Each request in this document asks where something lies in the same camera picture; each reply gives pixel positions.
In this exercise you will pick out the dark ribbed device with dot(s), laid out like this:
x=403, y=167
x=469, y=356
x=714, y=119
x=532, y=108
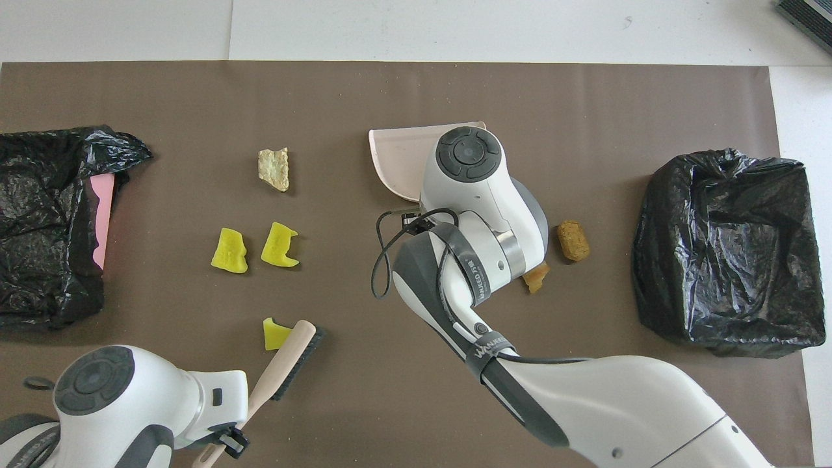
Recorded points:
x=812, y=16

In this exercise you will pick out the black plastic trash bag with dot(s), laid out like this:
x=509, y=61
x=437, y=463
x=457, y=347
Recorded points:
x=39, y=227
x=715, y=260

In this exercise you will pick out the pale pink plastic dustpan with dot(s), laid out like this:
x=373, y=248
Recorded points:
x=403, y=162

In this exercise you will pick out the yellow sponge piece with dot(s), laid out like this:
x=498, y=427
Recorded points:
x=279, y=245
x=276, y=335
x=229, y=250

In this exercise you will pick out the pink plastic bin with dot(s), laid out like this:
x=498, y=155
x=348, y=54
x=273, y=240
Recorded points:
x=102, y=214

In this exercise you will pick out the beige crusty bread chunk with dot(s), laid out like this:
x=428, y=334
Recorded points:
x=274, y=170

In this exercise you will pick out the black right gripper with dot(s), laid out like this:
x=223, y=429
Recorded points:
x=416, y=224

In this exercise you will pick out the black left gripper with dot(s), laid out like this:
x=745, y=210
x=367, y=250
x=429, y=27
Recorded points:
x=234, y=442

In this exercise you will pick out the orange striped croissant piece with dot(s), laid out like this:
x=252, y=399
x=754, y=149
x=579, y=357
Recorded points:
x=536, y=278

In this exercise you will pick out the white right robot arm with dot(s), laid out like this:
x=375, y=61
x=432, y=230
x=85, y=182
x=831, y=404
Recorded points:
x=617, y=403

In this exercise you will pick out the brown paper table mat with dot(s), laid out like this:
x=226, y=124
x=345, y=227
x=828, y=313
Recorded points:
x=416, y=97

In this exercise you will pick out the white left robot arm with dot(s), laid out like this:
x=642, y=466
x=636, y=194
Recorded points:
x=130, y=403

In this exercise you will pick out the brown breaded nugget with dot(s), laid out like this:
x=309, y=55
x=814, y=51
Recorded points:
x=573, y=240

